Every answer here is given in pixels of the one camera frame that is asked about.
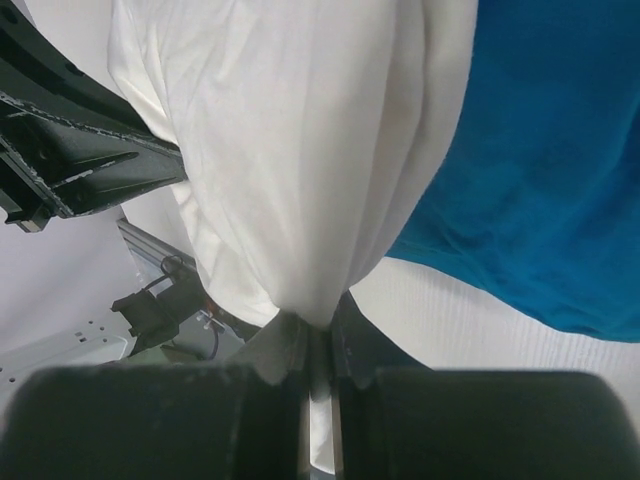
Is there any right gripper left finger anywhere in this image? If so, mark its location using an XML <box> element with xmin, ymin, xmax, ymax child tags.
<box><xmin>232</xmin><ymin>313</ymin><xmax>310</xmax><ymax>479</ymax></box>

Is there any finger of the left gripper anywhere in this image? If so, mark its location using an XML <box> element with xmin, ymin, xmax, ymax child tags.
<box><xmin>44</xmin><ymin>124</ymin><xmax>186</xmax><ymax>218</ymax></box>

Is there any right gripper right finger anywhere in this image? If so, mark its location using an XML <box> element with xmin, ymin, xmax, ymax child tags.
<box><xmin>328</xmin><ymin>292</ymin><xmax>426</xmax><ymax>479</ymax></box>

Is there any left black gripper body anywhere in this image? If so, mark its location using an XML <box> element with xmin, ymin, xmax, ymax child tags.
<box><xmin>1</xmin><ymin>1</ymin><xmax>145</xmax><ymax>233</ymax></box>

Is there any white t shirt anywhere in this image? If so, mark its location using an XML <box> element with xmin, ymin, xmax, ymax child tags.
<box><xmin>107</xmin><ymin>0</ymin><xmax>481</xmax><ymax>331</ymax></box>

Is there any blue t shirt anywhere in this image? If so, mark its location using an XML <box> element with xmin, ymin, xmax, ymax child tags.
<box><xmin>390</xmin><ymin>1</ymin><xmax>639</xmax><ymax>343</ymax></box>

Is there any aluminium rail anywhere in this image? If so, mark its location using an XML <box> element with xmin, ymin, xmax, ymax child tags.
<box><xmin>116</xmin><ymin>219</ymin><xmax>197</xmax><ymax>280</ymax></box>

